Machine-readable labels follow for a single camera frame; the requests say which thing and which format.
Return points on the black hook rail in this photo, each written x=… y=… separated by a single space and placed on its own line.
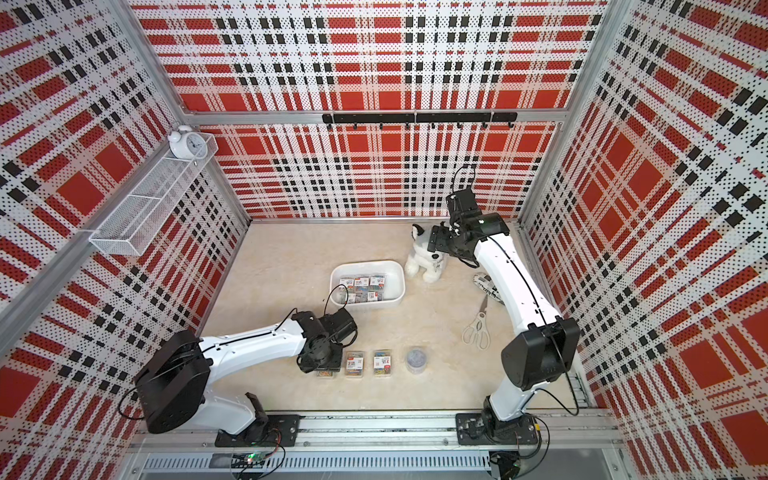
x=356 y=119

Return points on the grey white husky plush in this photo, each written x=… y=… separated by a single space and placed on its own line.
x=420 y=259

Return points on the white plastic storage box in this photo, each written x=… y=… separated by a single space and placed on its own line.
x=354 y=300

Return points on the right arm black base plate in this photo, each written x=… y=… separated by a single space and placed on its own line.
x=481 y=428

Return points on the white handled scissors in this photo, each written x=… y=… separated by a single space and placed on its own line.
x=476 y=333

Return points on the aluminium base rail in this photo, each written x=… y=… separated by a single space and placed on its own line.
x=403 y=430

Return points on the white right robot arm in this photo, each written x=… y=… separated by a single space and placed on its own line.
x=544 y=342

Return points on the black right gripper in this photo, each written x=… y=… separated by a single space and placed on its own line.
x=440 y=241

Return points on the green circuit board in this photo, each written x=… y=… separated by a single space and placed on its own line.
x=247 y=460

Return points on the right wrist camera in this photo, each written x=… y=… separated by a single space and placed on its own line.
x=462 y=204

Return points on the square paper clip box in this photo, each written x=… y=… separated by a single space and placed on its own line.
x=382 y=363

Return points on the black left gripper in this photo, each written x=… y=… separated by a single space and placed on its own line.
x=309 y=364

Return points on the round clear paper clip jar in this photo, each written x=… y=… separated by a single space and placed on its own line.
x=416 y=360

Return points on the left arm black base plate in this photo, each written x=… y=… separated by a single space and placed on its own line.
x=268 y=431

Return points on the white wire mesh shelf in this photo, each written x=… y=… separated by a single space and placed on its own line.
x=133 y=224

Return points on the white alarm clock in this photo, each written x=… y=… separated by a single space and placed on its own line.
x=187 y=144

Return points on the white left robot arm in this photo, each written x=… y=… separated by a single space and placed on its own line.
x=175 y=388

